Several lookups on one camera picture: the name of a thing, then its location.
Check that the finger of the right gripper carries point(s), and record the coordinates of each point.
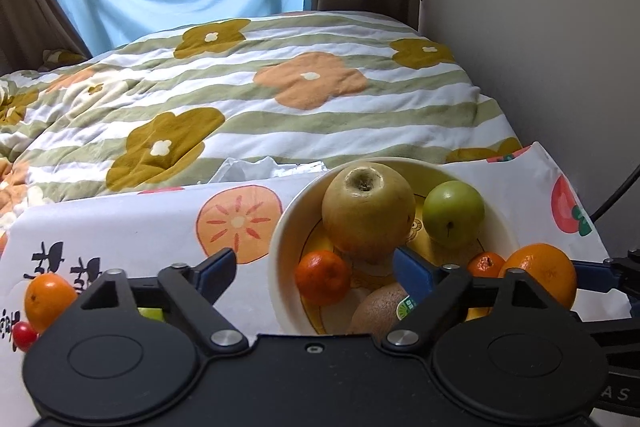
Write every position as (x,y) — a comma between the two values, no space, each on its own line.
(621,273)
(616,333)

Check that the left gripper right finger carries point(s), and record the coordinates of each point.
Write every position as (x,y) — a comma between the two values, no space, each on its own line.
(441,297)

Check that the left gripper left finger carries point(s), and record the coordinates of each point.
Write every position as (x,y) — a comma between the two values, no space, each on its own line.
(191,293)

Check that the green apple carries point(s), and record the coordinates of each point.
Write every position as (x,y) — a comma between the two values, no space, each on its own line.
(453,214)
(155,314)

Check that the small mandarin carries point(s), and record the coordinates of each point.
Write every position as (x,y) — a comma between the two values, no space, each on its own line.
(486,265)
(322,278)

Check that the brown kiwi with sticker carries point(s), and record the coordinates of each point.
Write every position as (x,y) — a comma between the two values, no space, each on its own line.
(376,315)

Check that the large orange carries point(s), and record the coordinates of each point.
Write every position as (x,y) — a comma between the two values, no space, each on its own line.
(46,298)
(550,267)

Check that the large yellow pear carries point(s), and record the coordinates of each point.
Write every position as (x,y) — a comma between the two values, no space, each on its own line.
(368,211)

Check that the red cherry tomato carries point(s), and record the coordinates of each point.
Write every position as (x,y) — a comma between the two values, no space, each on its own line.
(24,336)

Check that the cream yellow duck bowl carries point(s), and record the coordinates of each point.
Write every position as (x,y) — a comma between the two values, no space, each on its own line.
(300,231)

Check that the floral striped quilt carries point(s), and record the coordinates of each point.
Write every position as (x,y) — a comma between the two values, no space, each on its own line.
(169,108)

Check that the brown left curtain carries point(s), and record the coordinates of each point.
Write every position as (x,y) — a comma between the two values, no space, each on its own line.
(29,27)

